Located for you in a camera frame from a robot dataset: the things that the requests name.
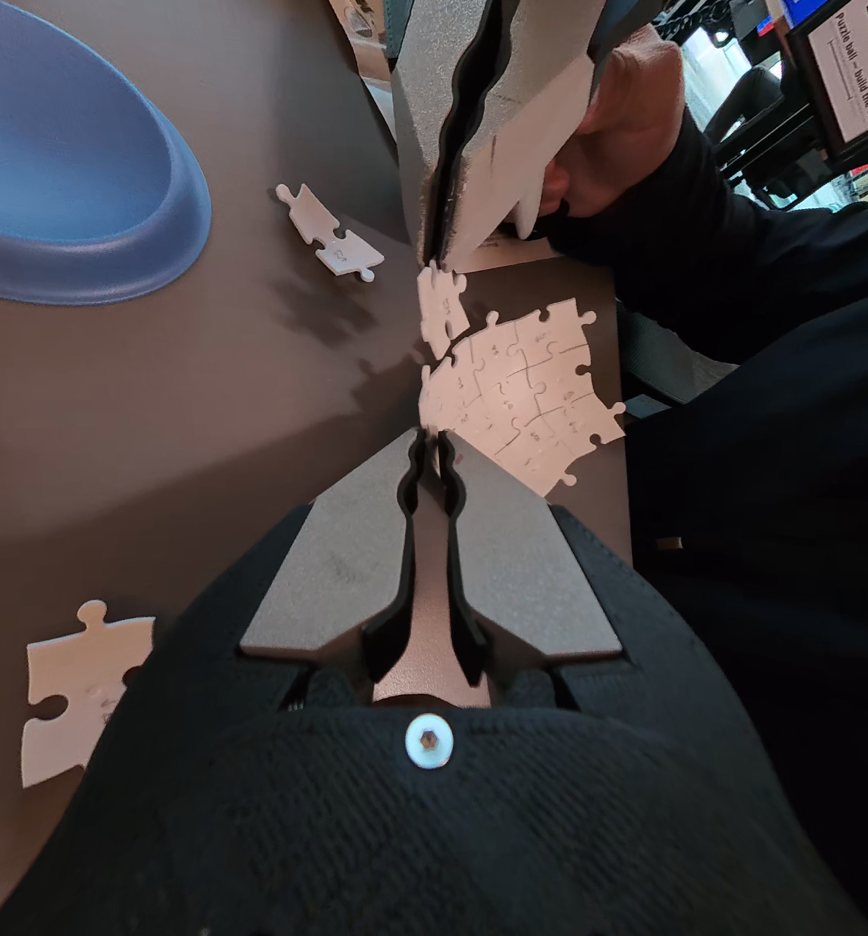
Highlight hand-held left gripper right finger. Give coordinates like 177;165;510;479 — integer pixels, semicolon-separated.
438;430;622;687

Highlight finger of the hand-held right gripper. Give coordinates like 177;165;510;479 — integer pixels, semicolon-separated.
441;0;608;272
390;0;499;266

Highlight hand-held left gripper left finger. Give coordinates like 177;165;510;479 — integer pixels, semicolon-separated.
239;429;427;684

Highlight assembled curved puzzle section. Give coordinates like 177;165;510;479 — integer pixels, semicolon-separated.
418;296;627;498

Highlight joined white puzzle pieces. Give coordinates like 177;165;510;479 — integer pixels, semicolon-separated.
275;183;386;282

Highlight person's right forearm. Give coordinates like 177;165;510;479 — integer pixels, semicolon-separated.
543;110;868;367

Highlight single white puzzle piece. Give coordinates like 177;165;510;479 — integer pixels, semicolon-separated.
20;600;158;789

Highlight blue round ball stand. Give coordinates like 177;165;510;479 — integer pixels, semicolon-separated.
0;0;213;307

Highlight person's right hand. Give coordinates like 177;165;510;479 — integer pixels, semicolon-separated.
538;25;688;220

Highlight black office chair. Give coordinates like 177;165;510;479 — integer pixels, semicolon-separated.
700;64;826;209

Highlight white folded leaflet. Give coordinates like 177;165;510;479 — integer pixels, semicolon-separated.
331;0;562;275

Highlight black white marker sign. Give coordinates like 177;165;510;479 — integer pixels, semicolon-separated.
785;0;868;158

